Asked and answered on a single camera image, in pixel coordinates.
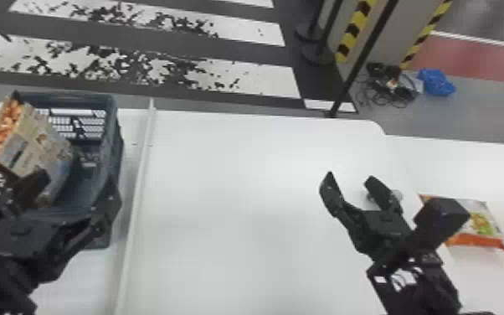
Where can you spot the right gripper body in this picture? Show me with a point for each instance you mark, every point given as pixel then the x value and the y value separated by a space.
pixel 384 235

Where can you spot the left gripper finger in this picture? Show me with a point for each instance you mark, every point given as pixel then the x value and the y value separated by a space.
pixel 32 188

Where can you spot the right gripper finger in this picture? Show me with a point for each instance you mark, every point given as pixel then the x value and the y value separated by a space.
pixel 335 198
pixel 384 195

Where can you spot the beige snack packet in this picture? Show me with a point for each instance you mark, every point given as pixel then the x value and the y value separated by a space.
pixel 23 145

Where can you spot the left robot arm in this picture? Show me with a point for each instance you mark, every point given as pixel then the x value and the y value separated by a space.
pixel 19 246

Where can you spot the blue basket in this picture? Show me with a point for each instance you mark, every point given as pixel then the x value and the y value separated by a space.
pixel 96 145

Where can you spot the orange snack packet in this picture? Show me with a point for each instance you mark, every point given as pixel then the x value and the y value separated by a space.
pixel 482 228

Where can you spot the blue plastic bag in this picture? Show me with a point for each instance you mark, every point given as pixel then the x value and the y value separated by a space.
pixel 436 82

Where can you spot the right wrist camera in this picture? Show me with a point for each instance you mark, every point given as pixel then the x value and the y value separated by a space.
pixel 441 222

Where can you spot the black post with round foot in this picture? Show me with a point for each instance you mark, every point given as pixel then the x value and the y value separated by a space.
pixel 315 44

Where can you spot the yellow black striped post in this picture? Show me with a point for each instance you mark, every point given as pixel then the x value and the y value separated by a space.
pixel 425 35
pixel 352 30

